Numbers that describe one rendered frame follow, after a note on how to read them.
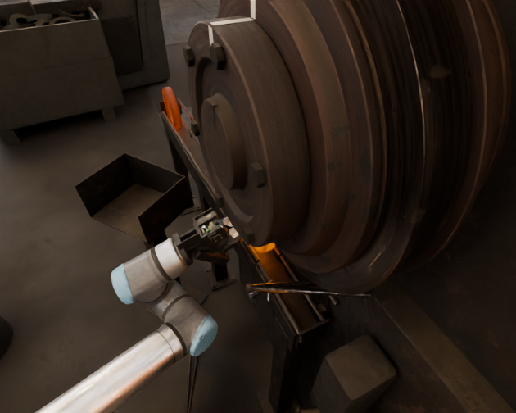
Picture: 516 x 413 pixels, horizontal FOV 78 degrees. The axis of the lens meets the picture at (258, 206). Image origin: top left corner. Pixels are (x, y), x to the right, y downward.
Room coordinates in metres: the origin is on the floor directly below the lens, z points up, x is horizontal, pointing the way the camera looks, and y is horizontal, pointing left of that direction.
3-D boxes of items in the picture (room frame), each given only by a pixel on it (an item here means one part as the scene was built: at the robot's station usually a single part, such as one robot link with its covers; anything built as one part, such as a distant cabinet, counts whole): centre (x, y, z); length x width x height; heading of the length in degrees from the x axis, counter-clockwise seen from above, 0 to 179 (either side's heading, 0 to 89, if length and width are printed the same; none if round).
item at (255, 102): (0.36, 0.03, 1.11); 0.28 x 0.06 x 0.28; 25
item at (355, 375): (0.19, -0.17, 0.68); 0.11 x 0.08 x 0.24; 115
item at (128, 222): (0.75, 0.39, 0.36); 0.26 x 0.20 x 0.72; 60
